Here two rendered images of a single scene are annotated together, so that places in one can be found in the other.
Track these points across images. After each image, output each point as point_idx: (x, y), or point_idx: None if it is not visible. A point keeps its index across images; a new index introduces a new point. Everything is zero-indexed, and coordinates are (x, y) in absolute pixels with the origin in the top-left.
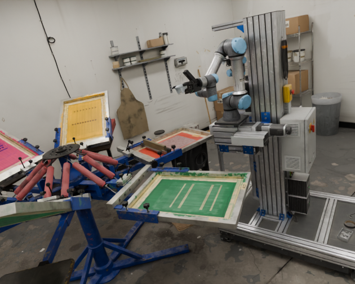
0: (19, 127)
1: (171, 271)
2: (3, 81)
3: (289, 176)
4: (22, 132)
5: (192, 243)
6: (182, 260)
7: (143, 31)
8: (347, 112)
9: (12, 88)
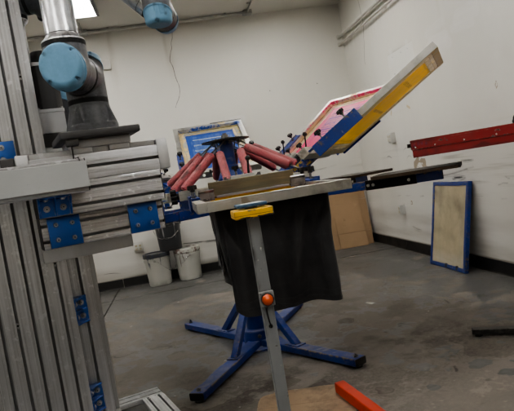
0: (511, 103)
1: (181, 386)
2: (501, 9)
3: None
4: (513, 113)
5: (208, 408)
6: (187, 396)
7: None
8: None
9: (509, 23)
